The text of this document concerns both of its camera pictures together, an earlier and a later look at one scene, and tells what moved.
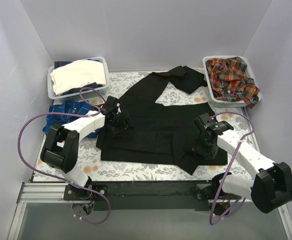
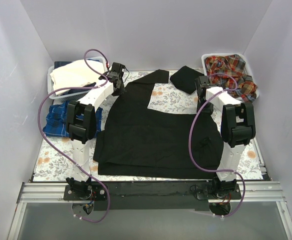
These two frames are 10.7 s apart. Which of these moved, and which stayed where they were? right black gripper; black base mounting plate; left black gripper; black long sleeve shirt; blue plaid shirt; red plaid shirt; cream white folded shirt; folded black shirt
Moved: black long sleeve shirt; right black gripper; left black gripper
Stayed: black base mounting plate; folded black shirt; cream white folded shirt; blue plaid shirt; red plaid shirt
